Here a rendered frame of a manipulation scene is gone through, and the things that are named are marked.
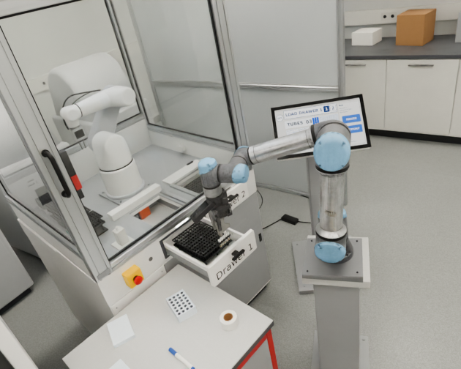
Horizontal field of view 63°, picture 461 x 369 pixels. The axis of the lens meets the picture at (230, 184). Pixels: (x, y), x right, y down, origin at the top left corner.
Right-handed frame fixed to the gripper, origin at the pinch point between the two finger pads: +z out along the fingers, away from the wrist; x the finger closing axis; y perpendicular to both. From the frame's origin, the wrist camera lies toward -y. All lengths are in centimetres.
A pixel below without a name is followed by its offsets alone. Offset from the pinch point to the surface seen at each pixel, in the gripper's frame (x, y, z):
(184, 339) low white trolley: -24.3, -31.0, 21.2
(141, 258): 14.5, -32.8, 6.8
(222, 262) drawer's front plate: -10.6, -4.4, 6.8
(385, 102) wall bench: 142, 255, 56
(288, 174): 126, 120, 79
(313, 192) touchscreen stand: 37, 80, 34
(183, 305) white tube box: -11.7, -25.5, 17.9
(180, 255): 8.4, -17.0, 10.1
